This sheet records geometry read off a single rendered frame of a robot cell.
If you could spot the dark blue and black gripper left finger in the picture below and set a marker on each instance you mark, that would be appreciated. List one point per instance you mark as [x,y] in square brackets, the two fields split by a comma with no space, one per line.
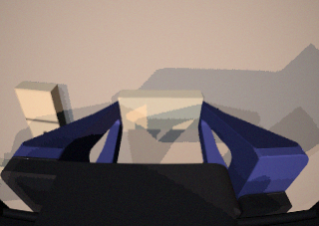
[74,141]

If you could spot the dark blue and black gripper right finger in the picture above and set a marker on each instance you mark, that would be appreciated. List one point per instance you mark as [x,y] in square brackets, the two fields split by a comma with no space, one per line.
[261,161]

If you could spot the beige rectangular tile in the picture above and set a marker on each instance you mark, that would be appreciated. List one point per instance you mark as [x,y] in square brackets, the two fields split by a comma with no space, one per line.
[160,109]
[3,163]
[41,105]

